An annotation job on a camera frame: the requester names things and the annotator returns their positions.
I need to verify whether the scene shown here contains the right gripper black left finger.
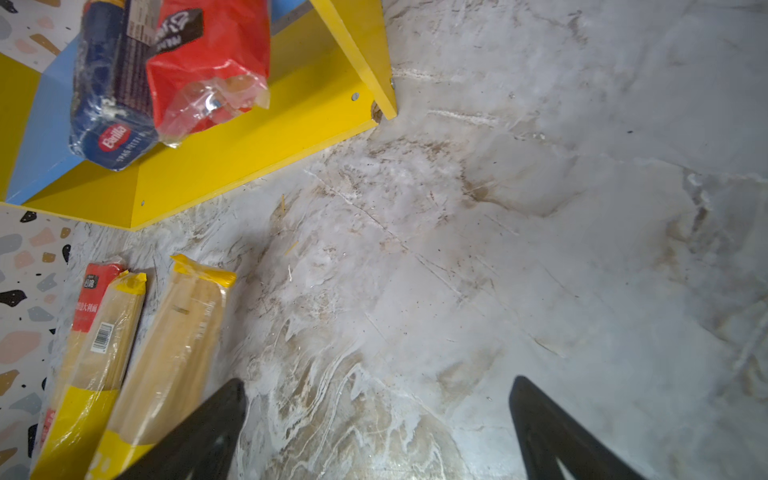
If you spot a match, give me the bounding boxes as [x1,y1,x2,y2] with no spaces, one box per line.
[119,378,247,480]

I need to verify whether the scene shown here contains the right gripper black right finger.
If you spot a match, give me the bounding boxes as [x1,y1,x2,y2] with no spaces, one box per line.
[508,375,643,480]

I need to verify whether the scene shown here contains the yellow Statime spaghetti bag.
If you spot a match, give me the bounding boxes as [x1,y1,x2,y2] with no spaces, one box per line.
[85,254,237,479]

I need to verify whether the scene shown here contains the clear yellow spaghetti bag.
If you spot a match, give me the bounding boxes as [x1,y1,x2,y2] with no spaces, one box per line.
[31,270,147,479]

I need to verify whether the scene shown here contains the red top spaghetti bag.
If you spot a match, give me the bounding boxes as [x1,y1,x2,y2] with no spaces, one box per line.
[33,257,127,469]

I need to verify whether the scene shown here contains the red spaghetti bag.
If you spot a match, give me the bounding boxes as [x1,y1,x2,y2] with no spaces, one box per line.
[33,257,127,469]
[146,0,271,147]

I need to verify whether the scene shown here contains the blue Barilla spaghetti box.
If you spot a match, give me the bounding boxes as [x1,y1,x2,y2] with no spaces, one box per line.
[69,0,160,171]

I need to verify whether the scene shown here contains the yellow shelf pink blue boards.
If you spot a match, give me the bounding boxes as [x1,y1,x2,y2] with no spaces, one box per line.
[1,1,397,231]

